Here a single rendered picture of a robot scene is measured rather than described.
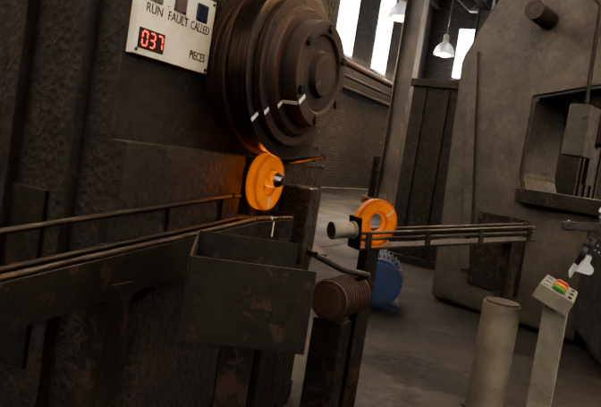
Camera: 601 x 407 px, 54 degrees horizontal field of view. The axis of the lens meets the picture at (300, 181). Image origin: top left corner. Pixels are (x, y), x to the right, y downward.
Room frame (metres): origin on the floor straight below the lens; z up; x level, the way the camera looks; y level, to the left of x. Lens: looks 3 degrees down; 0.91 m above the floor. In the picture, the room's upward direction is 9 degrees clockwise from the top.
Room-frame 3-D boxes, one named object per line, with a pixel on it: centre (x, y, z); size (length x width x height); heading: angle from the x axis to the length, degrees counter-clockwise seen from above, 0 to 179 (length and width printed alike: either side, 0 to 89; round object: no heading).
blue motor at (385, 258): (3.83, -0.59, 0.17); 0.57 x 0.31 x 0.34; 172
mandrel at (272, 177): (1.66, 0.12, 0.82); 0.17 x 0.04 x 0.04; 62
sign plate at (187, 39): (1.39, 0.34, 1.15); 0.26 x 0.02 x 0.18; 152
